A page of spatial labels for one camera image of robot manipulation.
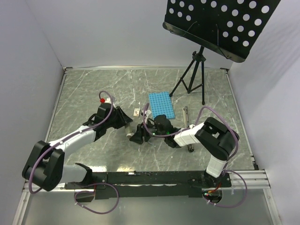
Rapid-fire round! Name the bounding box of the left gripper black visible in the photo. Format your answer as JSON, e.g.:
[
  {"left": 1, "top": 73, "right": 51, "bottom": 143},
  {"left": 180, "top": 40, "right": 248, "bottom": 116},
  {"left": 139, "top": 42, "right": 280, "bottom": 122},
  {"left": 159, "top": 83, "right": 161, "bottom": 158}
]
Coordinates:
[{"left": 105, "top": 105, "right": 133, "bottom": 129}]

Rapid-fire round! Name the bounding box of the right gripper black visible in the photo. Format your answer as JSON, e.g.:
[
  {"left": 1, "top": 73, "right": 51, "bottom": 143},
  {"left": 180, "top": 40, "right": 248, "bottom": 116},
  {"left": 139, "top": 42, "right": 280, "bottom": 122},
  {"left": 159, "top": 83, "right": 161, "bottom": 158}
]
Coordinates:
[{"left": 130, "top": 118, "right": 166, "bottom": 144}]

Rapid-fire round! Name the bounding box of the black beige stapler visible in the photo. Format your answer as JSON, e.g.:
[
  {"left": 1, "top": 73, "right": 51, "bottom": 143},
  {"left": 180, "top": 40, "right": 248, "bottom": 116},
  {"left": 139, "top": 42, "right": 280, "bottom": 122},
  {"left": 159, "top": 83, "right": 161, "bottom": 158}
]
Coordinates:
[{"left": 182, "top": 106, "right": 194, "bottom": 153}]

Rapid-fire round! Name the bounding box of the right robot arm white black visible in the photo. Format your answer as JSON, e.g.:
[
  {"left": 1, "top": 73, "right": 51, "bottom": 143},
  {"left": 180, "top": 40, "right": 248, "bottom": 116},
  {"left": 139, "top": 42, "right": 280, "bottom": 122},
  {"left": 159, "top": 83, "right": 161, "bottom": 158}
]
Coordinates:
[{"left": 129, "top": 115, "right": 240, "bottom": 187}]

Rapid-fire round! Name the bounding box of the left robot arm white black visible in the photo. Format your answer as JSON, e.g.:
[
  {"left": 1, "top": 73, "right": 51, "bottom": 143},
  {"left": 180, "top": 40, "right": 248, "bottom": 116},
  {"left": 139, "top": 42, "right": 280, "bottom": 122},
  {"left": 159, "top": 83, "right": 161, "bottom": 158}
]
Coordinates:
[{"left": 22, "top": 103, "right": 133, "bottom": 191}]

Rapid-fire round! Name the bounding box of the small staple box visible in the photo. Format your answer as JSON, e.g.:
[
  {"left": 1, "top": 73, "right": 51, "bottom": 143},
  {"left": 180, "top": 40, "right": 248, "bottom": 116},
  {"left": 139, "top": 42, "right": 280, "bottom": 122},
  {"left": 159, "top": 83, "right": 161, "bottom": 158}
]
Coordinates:
[{"left": 133, "top": 108, "right": 140, "bottom": 117}]

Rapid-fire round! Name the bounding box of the blue studded building plate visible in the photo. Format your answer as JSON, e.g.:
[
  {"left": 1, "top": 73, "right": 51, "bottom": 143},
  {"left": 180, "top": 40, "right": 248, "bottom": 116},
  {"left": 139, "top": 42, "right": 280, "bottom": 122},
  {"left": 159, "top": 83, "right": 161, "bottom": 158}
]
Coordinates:
[{"left": 148, "top": 91, "right": 175, "bottom": 119}]

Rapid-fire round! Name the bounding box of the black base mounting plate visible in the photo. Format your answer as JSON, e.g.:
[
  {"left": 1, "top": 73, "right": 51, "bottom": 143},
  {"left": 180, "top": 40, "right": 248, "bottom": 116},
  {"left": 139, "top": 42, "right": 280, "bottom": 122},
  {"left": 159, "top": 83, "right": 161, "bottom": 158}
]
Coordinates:
[{"left": 65, "top": 171, "right": 232, "bottom": 200}]

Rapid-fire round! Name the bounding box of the black perforated music stand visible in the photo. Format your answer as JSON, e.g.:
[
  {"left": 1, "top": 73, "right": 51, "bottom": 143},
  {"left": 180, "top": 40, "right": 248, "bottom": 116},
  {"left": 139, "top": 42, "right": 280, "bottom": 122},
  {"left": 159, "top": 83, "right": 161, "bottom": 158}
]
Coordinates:
[{"left": 162, "top": 0, "right": 282, "bottom": 106}]

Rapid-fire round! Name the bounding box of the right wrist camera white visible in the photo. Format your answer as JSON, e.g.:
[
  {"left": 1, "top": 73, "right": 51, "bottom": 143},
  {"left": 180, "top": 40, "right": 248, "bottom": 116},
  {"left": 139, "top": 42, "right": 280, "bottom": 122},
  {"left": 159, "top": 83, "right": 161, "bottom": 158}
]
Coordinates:
[{"left": 140, "top": 110, "right": 152, "bottom": 122}]

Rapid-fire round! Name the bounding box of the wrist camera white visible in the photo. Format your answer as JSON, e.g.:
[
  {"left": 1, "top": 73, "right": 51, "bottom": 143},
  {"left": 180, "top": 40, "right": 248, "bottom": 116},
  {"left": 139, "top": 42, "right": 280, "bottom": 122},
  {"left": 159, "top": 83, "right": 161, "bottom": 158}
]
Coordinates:
[
  {"left": 140, "top": 110, "right": 152, "bottom": 122},
  {"left": 99, "top": 96, "right": 115, "bottom": 106}
]

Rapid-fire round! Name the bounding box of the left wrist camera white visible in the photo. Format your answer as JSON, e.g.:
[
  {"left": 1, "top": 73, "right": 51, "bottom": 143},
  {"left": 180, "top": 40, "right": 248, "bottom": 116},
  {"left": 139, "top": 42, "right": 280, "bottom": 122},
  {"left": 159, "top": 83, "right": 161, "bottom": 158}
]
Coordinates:
[{"left": 99, "top": 96, "right": 115, "bottom": 106}]

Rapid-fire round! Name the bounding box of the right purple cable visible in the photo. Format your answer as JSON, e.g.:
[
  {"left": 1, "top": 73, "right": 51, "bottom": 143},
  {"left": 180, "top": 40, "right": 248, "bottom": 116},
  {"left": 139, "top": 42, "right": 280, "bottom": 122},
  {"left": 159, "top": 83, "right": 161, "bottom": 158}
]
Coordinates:
[{"left": 142, "top": 102, "right": 248, "bottom": 208}]

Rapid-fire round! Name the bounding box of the aluminium frame rail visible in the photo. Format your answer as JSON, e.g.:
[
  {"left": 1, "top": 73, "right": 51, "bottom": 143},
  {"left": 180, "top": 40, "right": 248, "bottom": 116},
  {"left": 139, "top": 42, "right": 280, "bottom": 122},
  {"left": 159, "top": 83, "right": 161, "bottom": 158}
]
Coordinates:
[{"left": 13, "top": 170, "right": 281, "bottom": 225}]

